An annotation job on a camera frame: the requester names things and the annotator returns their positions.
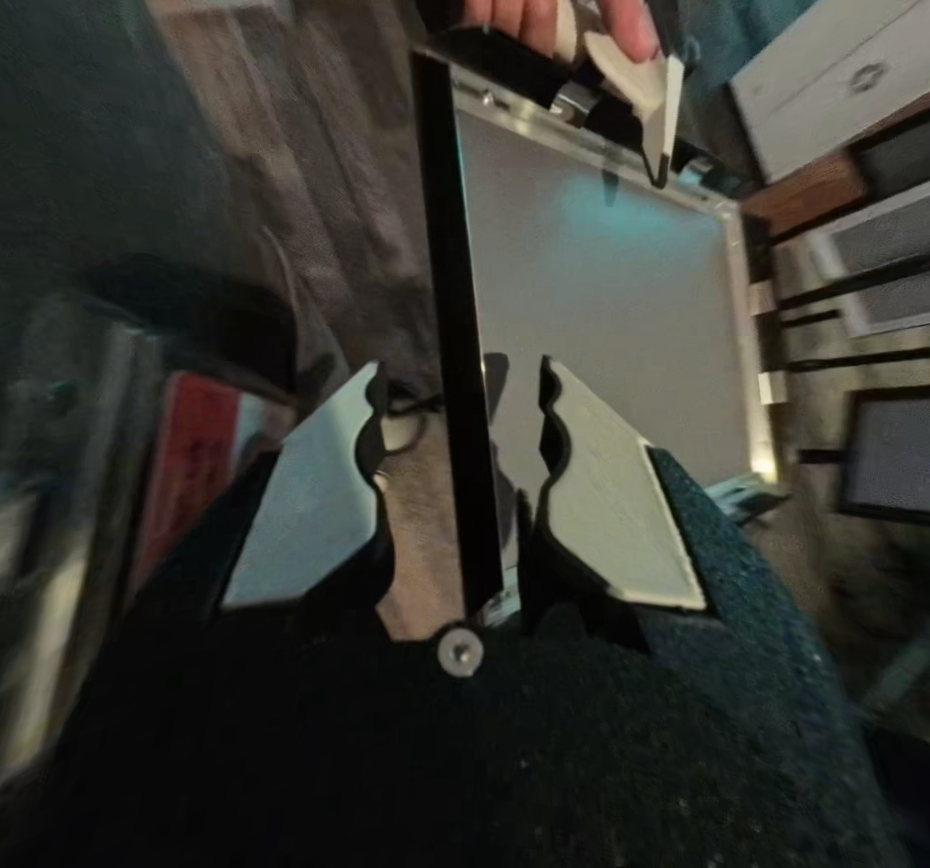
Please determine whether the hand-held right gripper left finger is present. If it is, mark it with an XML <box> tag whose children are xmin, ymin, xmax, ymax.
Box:
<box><xmin>220</xmin><ymin>360</ymin><xmax>398</xmax><ymax>609</ymax></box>

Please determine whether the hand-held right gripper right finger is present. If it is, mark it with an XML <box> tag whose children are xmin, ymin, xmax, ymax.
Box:
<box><xmin>525</xmin><ymin>354</ymin><xmax>709</xmax><ymax>631</ymax></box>

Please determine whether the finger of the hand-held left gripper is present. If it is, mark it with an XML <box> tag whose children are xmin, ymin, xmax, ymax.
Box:
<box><xmin>641</xmin><ymin>56</ymin><xmax>689</xmax><ymax>191</ymax></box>
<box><xmin>583</xmin><ymin>34</ymin><xmax>667</xmax><ymax>113</ymax></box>

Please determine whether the black snap frame sign stand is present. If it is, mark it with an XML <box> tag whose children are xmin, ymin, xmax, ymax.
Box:
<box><xmin>410</xmin><ymin>25</ymin><xmax>778</xmax><ymax>629</ymax></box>

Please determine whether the red box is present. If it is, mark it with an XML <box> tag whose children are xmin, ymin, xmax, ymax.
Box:
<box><xmin>137</xmin><ymin>372</ymin><xmax>249</xmax><ymax>587</ymax></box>

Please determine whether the white recycling cabinet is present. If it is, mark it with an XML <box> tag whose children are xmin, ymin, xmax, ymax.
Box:
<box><xmin>730</xmin><ymin>0</ymin><xmax>930</xmax><ymax>184</ymax></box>

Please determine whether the person's torso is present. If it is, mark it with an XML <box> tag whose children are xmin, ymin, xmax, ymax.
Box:
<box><xmin>0</xmin><ymin>0</ymin><xmax>244</xmax><ymax>302</ymax></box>

